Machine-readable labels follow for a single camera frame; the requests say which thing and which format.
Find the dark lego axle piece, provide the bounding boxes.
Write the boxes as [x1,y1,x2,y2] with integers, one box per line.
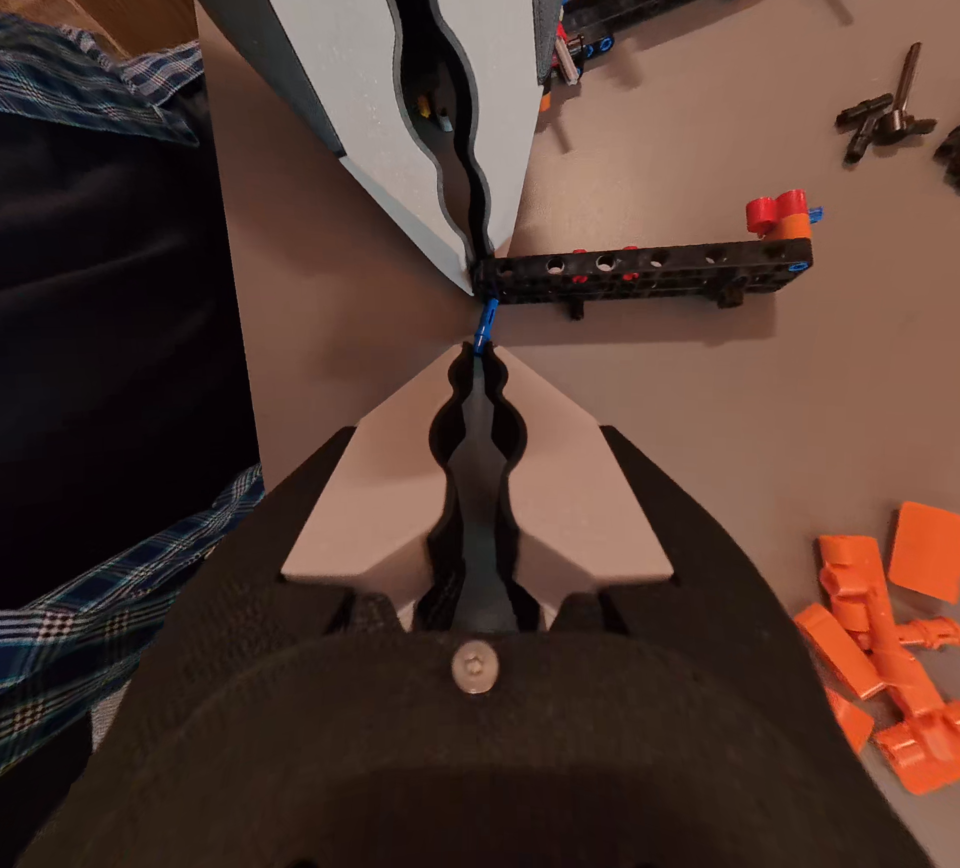
[877,41,939,142]

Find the pile of orange lego pieces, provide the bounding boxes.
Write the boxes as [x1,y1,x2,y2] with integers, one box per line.
[793,500,960,799]

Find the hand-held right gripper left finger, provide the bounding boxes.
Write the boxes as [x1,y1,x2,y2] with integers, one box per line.
[279,345,475,633]

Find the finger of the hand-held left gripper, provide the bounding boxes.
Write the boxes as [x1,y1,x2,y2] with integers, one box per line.
[416,0,543,262]
[243,0,481,297]

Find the dark garment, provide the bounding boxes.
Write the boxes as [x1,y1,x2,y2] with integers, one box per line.
[0,79,261,618]

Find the black lego pin connector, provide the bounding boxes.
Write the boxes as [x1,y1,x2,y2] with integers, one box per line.
[834,95,897,166]

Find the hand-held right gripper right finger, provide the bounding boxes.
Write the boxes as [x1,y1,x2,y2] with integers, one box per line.
[474,341,675,633]

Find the black lego beam assembly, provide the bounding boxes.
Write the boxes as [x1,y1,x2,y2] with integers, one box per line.
[471,189,825,322]

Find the blue lego pin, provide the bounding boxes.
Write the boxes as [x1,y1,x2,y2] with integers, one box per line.
[471,295,502,359]

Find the plaid shirt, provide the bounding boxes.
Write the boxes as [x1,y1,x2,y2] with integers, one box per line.
[0,11,266,773]

